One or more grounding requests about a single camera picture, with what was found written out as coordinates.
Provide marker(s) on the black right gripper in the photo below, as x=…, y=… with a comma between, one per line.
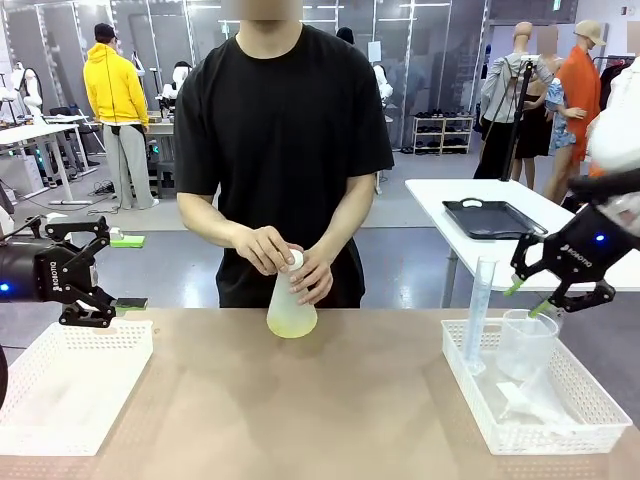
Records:
x=585, y=250

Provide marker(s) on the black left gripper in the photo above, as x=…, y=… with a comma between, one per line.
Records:
x=35, y=272

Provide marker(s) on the clear plastic beaker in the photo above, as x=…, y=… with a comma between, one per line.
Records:
x=530, y=345

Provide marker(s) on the clear plastic measuring cylinder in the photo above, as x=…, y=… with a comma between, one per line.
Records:
x=479, y=310

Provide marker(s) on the translucent plastic funnel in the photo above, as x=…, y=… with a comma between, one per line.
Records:
x=535, y=400

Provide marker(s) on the translucent plastic conical flask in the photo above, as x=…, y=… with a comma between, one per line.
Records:
x=287, y=315

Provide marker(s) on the white round flask stopper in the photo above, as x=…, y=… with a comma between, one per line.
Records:
x=297, y=259

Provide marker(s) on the person's left forearm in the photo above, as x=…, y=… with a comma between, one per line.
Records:
x=347, y=215

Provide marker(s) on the person's right forearm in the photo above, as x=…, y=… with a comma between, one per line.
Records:
x=210, y=220

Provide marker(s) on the person's right hand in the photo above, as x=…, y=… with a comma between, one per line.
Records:
x=265, y=247

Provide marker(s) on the person's left hand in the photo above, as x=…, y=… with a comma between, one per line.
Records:
x=317, y=280

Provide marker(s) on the black plastic tray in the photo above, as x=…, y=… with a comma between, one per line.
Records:
x=490, y=220

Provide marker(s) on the white perforated plastic basket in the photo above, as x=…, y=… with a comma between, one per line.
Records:
x=600, y=415
x=75, y=390

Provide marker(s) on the small grey stool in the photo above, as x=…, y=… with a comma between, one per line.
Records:
x=165, y=180

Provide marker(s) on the white side table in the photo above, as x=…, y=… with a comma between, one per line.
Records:
x=435, y=195

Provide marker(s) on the white background desk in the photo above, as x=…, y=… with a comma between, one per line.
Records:
x=35, y=135

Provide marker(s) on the mannequin in blue floral dress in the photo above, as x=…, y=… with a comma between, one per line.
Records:
x=562, y=115

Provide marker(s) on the bystander in pale trousers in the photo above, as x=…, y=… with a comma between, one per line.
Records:
x=117, y=100

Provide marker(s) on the white shoe rack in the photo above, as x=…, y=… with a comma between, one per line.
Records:
x=442, y=132

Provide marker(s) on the white humanoid robot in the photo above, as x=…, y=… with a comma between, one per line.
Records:
x=27, y=90
x=175, y=87

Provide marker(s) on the mannequin in grey jacket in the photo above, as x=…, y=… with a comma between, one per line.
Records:
x=505, y=90

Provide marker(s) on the person in black t-shirt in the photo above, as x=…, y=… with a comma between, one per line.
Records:
x=280, y=115

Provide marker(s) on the bystander in white shirt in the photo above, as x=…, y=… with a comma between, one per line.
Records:
x=346, y=36

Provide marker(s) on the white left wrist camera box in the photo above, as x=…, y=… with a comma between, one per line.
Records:
x=52, y=217

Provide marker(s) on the black camera tripod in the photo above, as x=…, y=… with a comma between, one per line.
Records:
x=520, y=100

